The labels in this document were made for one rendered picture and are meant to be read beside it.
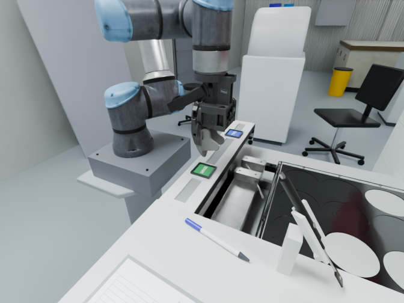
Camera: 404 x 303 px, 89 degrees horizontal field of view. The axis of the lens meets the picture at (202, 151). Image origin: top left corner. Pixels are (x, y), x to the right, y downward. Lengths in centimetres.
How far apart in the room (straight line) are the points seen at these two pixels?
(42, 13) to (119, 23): 224
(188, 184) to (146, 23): 36
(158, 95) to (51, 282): 134
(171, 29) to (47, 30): 222
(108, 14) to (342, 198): 69
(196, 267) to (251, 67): 235
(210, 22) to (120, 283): 45
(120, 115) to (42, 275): 128
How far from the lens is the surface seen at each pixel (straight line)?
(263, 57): 253
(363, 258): 58
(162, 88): 74
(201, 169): 58
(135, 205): 91
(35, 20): 263
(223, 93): 44
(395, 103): 420
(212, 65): 42
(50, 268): 178
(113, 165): 75
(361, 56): 608
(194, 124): 47
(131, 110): 71
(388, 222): 69
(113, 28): 46
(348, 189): 74
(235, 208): 59
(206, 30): 42
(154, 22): 48
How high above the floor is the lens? 130
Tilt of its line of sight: 31 degrees down
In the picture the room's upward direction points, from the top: straight up
